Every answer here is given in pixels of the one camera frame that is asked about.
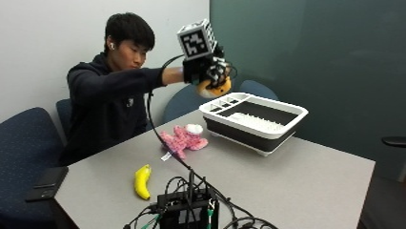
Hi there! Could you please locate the orange and white soft toy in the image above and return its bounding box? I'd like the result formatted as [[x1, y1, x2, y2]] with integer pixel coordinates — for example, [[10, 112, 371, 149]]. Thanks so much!
[[195, 75, 232, 99]]

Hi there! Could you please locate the green cable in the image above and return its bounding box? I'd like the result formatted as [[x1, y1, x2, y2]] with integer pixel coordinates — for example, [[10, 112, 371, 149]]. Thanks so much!
[[204, 199, 214, 229]]

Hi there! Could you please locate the blue office chair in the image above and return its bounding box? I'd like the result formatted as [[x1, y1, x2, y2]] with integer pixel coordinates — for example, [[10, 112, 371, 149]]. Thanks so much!
[[0, 106, 66, 229], [161, 84, 212, 124], [54, 98, 73, 141]]

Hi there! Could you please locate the black electronics box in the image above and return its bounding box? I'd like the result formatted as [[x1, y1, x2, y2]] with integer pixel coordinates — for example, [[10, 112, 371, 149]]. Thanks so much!
[[155, 188, 220, 229]]

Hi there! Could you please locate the pink soft toy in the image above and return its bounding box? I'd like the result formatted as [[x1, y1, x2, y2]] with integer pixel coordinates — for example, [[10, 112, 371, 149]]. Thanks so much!
[[158, 123, 208, 160]]

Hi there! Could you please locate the black chair armrest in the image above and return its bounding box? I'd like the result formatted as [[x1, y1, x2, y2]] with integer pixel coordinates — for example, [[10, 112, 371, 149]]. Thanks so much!
[[380, 135, 406, 149]]

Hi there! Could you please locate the white marker cube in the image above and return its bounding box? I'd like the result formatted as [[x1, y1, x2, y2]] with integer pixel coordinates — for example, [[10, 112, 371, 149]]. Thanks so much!
[[175, 18, 218, 61]]

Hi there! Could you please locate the black cable loop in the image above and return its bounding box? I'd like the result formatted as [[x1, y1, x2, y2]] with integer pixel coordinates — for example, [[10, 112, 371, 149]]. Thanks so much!
[[222, 216, 280, 229]]

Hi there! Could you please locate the black glove cable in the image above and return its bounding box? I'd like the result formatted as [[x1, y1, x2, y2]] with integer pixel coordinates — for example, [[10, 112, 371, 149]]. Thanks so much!
[[146, 53, 200, 179]]

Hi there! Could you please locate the black phone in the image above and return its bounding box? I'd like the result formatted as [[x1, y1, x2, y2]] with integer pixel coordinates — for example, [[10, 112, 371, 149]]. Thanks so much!
[[23, 165, 69, 203]]

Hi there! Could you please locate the person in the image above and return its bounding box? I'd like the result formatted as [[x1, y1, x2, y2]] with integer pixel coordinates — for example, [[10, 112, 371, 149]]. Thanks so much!
[[58, 11, 185, 167]]

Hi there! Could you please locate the white and black dish rack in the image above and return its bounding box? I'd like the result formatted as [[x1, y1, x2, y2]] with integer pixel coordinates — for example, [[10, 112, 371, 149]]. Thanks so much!
[[198, 92, 310, 157]]

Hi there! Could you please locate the yellow banana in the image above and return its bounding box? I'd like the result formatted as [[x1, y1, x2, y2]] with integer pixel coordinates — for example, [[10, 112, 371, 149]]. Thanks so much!
[[133, 163, 151, 201]]

